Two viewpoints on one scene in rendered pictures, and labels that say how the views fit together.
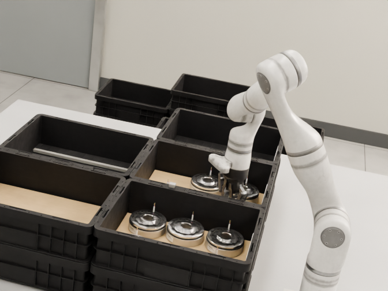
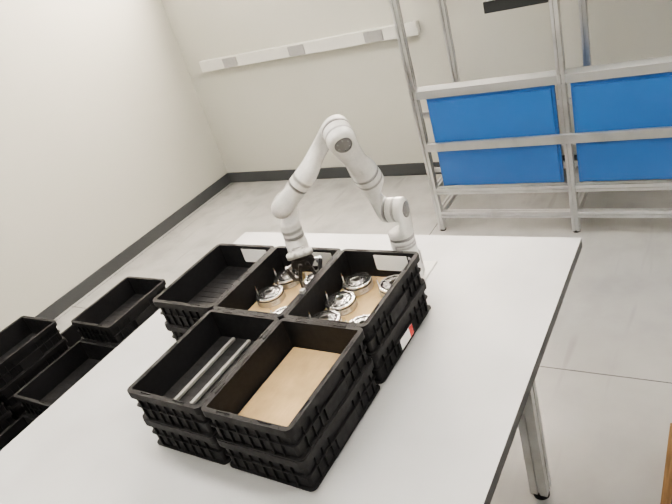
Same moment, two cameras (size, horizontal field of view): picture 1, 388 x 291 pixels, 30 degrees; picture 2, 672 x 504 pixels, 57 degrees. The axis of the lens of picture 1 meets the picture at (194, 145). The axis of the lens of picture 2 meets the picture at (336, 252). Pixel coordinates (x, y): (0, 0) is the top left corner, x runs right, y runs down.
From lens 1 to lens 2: 1.69 m
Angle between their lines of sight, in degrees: 54
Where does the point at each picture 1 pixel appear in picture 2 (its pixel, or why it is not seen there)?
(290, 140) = (369, 169)
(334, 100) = (22, 298)
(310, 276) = (408, 245)
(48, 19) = not seen: outside the picture
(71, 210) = (288, 374)
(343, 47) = not seen: outside the picture
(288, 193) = not seen: hidden behind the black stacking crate
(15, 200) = (262, 414)
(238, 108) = (293, 200)
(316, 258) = (407, 229)
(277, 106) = (357, 152)
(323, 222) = (398, 204)
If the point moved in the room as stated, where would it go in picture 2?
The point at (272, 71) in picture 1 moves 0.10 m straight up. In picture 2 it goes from (348, 131) to (339, 98)
